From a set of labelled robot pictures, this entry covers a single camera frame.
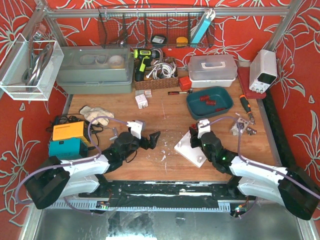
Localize grey metal bracket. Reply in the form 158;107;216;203
109;127;118;141

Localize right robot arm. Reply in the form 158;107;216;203
189;123;320;221

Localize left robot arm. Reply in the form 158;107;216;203
23;131;161;210

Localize teal plastic tray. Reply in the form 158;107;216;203
186;86;234;120

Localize white power adapter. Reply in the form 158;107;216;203
135;94;149;109

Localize small metal parts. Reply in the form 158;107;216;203
246;126;257;136

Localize white work glove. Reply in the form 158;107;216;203
79;105;115;127

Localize yellow box device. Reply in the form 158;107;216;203
52;121;91;144

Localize teal box device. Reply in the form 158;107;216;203
48;137;88;160

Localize orange black screwdriver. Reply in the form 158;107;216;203
239;94;256;125

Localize red small box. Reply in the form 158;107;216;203
178;76;192;91

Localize brown wicker basket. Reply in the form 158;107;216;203
133;69;179;90

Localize white clear toolbox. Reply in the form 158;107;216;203
188;54;238;88

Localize grey plastic storage box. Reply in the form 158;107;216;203
56;46;134;95

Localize white power supply unit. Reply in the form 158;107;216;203
248;49;277;94

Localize black round tape measure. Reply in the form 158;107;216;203
150;34;167;48

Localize yellow tape measure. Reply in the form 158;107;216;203
176;36;189;48

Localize blue white board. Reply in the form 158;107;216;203
190;8;216;47

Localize white mesh hanging basket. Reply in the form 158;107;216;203
0;34;64;101

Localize white base plate with pegs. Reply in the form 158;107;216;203
174;132;207;168

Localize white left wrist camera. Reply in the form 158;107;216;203
126;120;146;140

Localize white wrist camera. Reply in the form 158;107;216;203
126;120;146;140
197;118;211;139

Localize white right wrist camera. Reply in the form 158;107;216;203
197;118;211;139

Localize red handled small tool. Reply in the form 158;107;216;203
167;91;189;96

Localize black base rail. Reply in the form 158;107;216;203
78;180;255;210

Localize white coiled cables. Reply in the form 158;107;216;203
146;62;178;80

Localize black cable duct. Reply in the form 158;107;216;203
262;89;296;168

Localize green cordless drill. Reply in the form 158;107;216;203
133;48;160;82

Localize black wire wall basket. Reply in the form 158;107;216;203
97;3;215;48

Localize aluminium frame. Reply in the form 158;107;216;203
0;0;303;98

